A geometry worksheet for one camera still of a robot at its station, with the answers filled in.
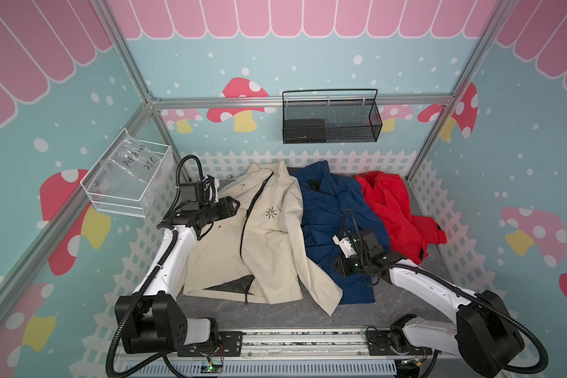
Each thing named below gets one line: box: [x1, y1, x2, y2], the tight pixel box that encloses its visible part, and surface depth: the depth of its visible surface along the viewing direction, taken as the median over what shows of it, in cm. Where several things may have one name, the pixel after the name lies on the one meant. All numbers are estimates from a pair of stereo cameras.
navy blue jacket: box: [293, 160, 392, 305], surface depth 93 cm
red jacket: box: [353, 170, 449, 265], surface depth 93 cm
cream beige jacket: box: [183, 160, 343, 316], surface depth 91 cm
